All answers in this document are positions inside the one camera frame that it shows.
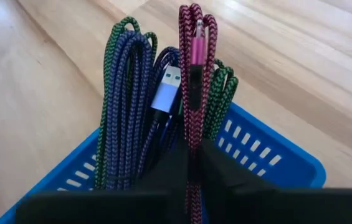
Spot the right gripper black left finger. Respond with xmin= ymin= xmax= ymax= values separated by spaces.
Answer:
xmin=16 ymin=136 xmax=189 ymax=224

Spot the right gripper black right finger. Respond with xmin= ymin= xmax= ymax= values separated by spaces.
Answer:
xmin=201 ymin=138 xmax=352 ymax=224

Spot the green braided USB cable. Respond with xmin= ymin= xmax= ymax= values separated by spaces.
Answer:
xmin=93 ymin=16 xmax=158 ymax=191
xmin=202 ymin=58 xmax=239 ymax=141

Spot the blue braided USB cable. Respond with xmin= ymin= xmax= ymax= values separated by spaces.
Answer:
xmin=136 ymin=45 xmax=183 ymax=187

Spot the magenta braided USB cable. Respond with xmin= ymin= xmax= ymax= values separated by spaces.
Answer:
xmin=178 ymin=2 xmax=219 ymax=224

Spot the blue plastic basket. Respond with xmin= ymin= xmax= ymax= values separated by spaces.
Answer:
xmin=0 ymin=102 xmax=328 ymax=224

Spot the purple-blue braided USB cable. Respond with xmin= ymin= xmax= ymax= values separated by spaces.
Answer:
xmin=104 ymin=29 xmax=154 ymax=191

